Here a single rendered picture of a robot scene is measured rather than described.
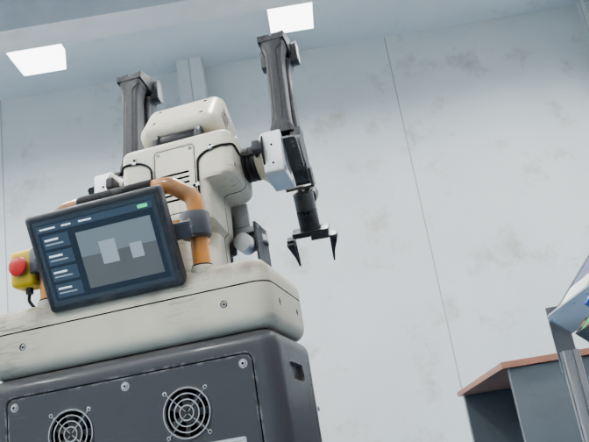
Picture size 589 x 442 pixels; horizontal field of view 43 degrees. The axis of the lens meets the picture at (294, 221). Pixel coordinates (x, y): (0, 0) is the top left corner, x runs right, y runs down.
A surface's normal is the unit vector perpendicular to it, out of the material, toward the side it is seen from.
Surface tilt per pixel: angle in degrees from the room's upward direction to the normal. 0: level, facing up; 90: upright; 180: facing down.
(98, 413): 90
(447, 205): 90
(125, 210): 115
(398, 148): 90
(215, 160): 82
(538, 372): 90
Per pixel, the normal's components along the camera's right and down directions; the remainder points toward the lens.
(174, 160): -0.27, -0.40
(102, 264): -0.16, 0.15
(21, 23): -0.06, -0.31
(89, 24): 0.15, 0.94
